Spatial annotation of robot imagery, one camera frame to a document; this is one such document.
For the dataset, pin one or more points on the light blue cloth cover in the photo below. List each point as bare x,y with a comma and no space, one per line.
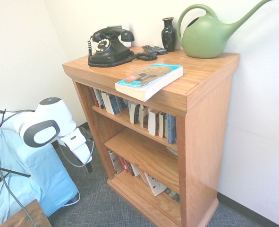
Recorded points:
47,170

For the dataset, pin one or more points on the black rotary telephone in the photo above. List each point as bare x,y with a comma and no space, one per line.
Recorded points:
120,61

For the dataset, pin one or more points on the dark green flat book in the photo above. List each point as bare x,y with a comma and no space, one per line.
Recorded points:
173,195

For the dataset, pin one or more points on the teal cover paperback book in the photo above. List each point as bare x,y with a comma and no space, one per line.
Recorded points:
151,79

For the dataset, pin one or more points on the black remote control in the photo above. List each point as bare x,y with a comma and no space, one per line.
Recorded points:
160,50
148,49

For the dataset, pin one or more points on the white paged paperback book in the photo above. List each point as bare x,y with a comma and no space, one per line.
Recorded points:
108,104

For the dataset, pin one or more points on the striped spine book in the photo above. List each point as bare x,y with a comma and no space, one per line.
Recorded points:
99,98

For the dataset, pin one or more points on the white wall plate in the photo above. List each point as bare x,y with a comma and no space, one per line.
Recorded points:
126,27

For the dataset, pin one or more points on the gray white cover book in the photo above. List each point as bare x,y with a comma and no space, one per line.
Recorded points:
114,162

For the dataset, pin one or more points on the orange spine book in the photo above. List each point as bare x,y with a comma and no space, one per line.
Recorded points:
143,177

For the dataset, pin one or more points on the blue spine book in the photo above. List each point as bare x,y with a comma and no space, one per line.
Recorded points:
171,128

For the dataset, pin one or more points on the blue cover book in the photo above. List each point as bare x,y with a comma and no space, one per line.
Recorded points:
120,102

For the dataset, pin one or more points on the brown cover paperback book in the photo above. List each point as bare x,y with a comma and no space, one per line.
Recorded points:
143,117

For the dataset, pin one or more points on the green plastic watering can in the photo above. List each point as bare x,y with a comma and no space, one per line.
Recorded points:
203,40

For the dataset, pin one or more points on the dark maroon spine book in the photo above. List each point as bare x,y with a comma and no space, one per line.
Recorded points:
129,169

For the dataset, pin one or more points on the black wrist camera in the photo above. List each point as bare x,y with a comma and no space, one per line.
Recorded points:
86,133

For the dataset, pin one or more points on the black spine paperback book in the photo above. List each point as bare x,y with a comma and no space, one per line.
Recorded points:
162,125

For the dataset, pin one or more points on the white book red prints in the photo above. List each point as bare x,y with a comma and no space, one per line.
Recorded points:
155,185

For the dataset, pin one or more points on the plain white book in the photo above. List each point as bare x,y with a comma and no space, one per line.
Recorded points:
135,170

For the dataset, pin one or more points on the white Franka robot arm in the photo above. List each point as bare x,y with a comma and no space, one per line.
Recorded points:
44,113

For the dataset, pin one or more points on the flat lying magazine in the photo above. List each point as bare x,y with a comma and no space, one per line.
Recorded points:
172,151

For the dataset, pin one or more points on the black cover paperback book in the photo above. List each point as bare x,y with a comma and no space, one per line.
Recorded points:
133,112

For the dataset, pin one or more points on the orange cover paperback book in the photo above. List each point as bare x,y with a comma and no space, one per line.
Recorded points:
152,121

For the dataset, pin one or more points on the black telephone handset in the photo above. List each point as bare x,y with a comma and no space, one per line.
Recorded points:
113,33

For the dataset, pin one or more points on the black ceramic vase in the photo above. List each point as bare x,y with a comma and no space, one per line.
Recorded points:
168,35

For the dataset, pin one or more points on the black rotary telephone base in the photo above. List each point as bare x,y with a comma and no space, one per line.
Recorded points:
111,50

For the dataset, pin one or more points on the dark red spine book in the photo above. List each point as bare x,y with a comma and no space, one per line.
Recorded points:
94,98

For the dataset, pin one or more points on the wooden bookshelf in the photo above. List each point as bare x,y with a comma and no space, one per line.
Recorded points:
207,118

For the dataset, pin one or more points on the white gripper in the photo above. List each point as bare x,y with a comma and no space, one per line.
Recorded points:
76,144

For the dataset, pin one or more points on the black tripod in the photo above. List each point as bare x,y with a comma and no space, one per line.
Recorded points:
11,171

